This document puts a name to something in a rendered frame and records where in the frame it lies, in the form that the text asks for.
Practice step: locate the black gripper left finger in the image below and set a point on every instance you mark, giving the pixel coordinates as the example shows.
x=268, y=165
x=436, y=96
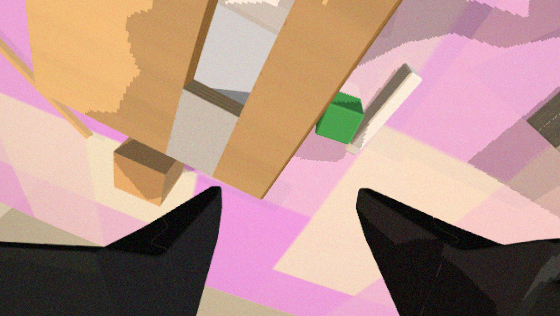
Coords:
x=158, y=270

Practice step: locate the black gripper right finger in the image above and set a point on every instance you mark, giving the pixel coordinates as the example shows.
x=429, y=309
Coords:
x=433, y=268

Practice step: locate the green block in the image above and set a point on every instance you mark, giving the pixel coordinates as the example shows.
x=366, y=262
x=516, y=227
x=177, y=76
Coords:
x=341, y=119

